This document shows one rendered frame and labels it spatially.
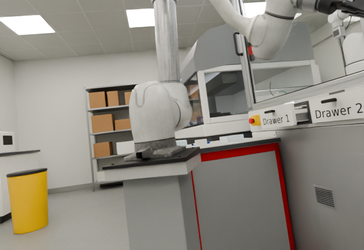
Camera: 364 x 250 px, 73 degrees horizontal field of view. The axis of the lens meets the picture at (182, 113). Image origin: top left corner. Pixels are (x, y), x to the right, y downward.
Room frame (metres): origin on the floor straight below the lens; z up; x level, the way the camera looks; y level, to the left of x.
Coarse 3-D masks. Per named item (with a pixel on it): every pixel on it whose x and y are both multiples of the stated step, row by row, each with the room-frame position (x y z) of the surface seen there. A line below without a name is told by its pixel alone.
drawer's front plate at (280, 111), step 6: (270, 108) 1.34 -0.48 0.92; (276, 108) 1.29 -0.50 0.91; (282, 108) 1.24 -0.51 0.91; (288, 108) 1.20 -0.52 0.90; (294, 108) 1.18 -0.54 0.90; (264, 114) 1.41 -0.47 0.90; (270, 114) 1.35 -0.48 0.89; (276, 114) 1.30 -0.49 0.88; (282, 114) 1.25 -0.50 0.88; (288, 114) 1.20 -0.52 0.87; (294, 114) 1.18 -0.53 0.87; (264, 120) 1.42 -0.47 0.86; (270, 120) 1.36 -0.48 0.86; (276, 120) 1.30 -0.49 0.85; (282, 120) 1.26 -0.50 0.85; (288, 120) 1.21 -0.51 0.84; (294, 120) 1.18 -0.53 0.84; (264, 126) 1.43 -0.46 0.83; (270, 126) 1.37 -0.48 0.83; (276, 126) 1.31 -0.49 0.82; (282, 126) 1.26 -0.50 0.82
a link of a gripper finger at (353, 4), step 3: (345, 0) 0.61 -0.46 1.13; (354, 0) 0.61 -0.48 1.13; (357, 0) 0.61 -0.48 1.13; (360, 0) 0.61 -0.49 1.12; (363, 0) 0.60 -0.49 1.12; (345, 3) 0.62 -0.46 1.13; (348, 3) 0.62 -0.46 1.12; (351, 3) 0.61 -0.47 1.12; (354, 3) 0.61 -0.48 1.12; (357, 3) 0.61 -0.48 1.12; (360, 3) 0.61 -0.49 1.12; (363, 3) 0.60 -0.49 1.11; (351, 6) 0.62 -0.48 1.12; (354, 6) 0.61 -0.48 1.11; (357, 6) 0.61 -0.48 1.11; (360, 6) 0.61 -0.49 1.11; (363, 6) 0.61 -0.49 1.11; (360, 9) 0.62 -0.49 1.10; (363, 9) 0.61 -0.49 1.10
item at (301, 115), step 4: (304, 108) 1.21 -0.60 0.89; (296, 112) 1.20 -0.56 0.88; (300, 112) 1.21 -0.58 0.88; (304, 112) 1.21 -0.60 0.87; (296, 116) 1.20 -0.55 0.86; (300, 116) 1.20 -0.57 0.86; (304, 116) 1.21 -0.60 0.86; (308, 116) 1.21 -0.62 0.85; (296, 120) 1.20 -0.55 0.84; (300, 120) 1.20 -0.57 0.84; (304, 120) 1.21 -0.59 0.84
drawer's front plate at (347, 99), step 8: (360, 88) 0.91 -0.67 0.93; (328, 96) 1.05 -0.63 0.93; (336, 96) 1.01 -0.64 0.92; (344, 96) 0.98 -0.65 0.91; (352, 96) 0.94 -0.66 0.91; (360, 96) 0.91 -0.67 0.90; (312, 104) 1.15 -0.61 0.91; (320, 104) 1.10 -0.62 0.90; (328, 104) 1.06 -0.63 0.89; (336, 104) 1.02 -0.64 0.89; (344, 104) 0.98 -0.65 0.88; (352, 104) 0.95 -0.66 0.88; (312, 112) 1.16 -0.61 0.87; (328, 112) 1.07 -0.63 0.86; (344, 112) 0.99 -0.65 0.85; (352, 112) 0.96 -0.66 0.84; (320, 120) 1.12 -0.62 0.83; (328, 120) 1.08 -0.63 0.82; (336, 120) 1.04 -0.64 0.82
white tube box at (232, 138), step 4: (224, 136) 1.58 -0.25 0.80; (228, 136) 1.49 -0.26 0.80; (232, 136) 1.51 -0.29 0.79; (236, 136) 1.52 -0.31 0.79; (240, 136) 1.54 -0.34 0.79; (220, 140) 1.56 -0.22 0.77; (224, 140) 1.52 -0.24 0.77; (228, 140) 1.49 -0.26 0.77; (232, 140) 1.51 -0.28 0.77; (236, 140) 1.52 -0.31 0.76
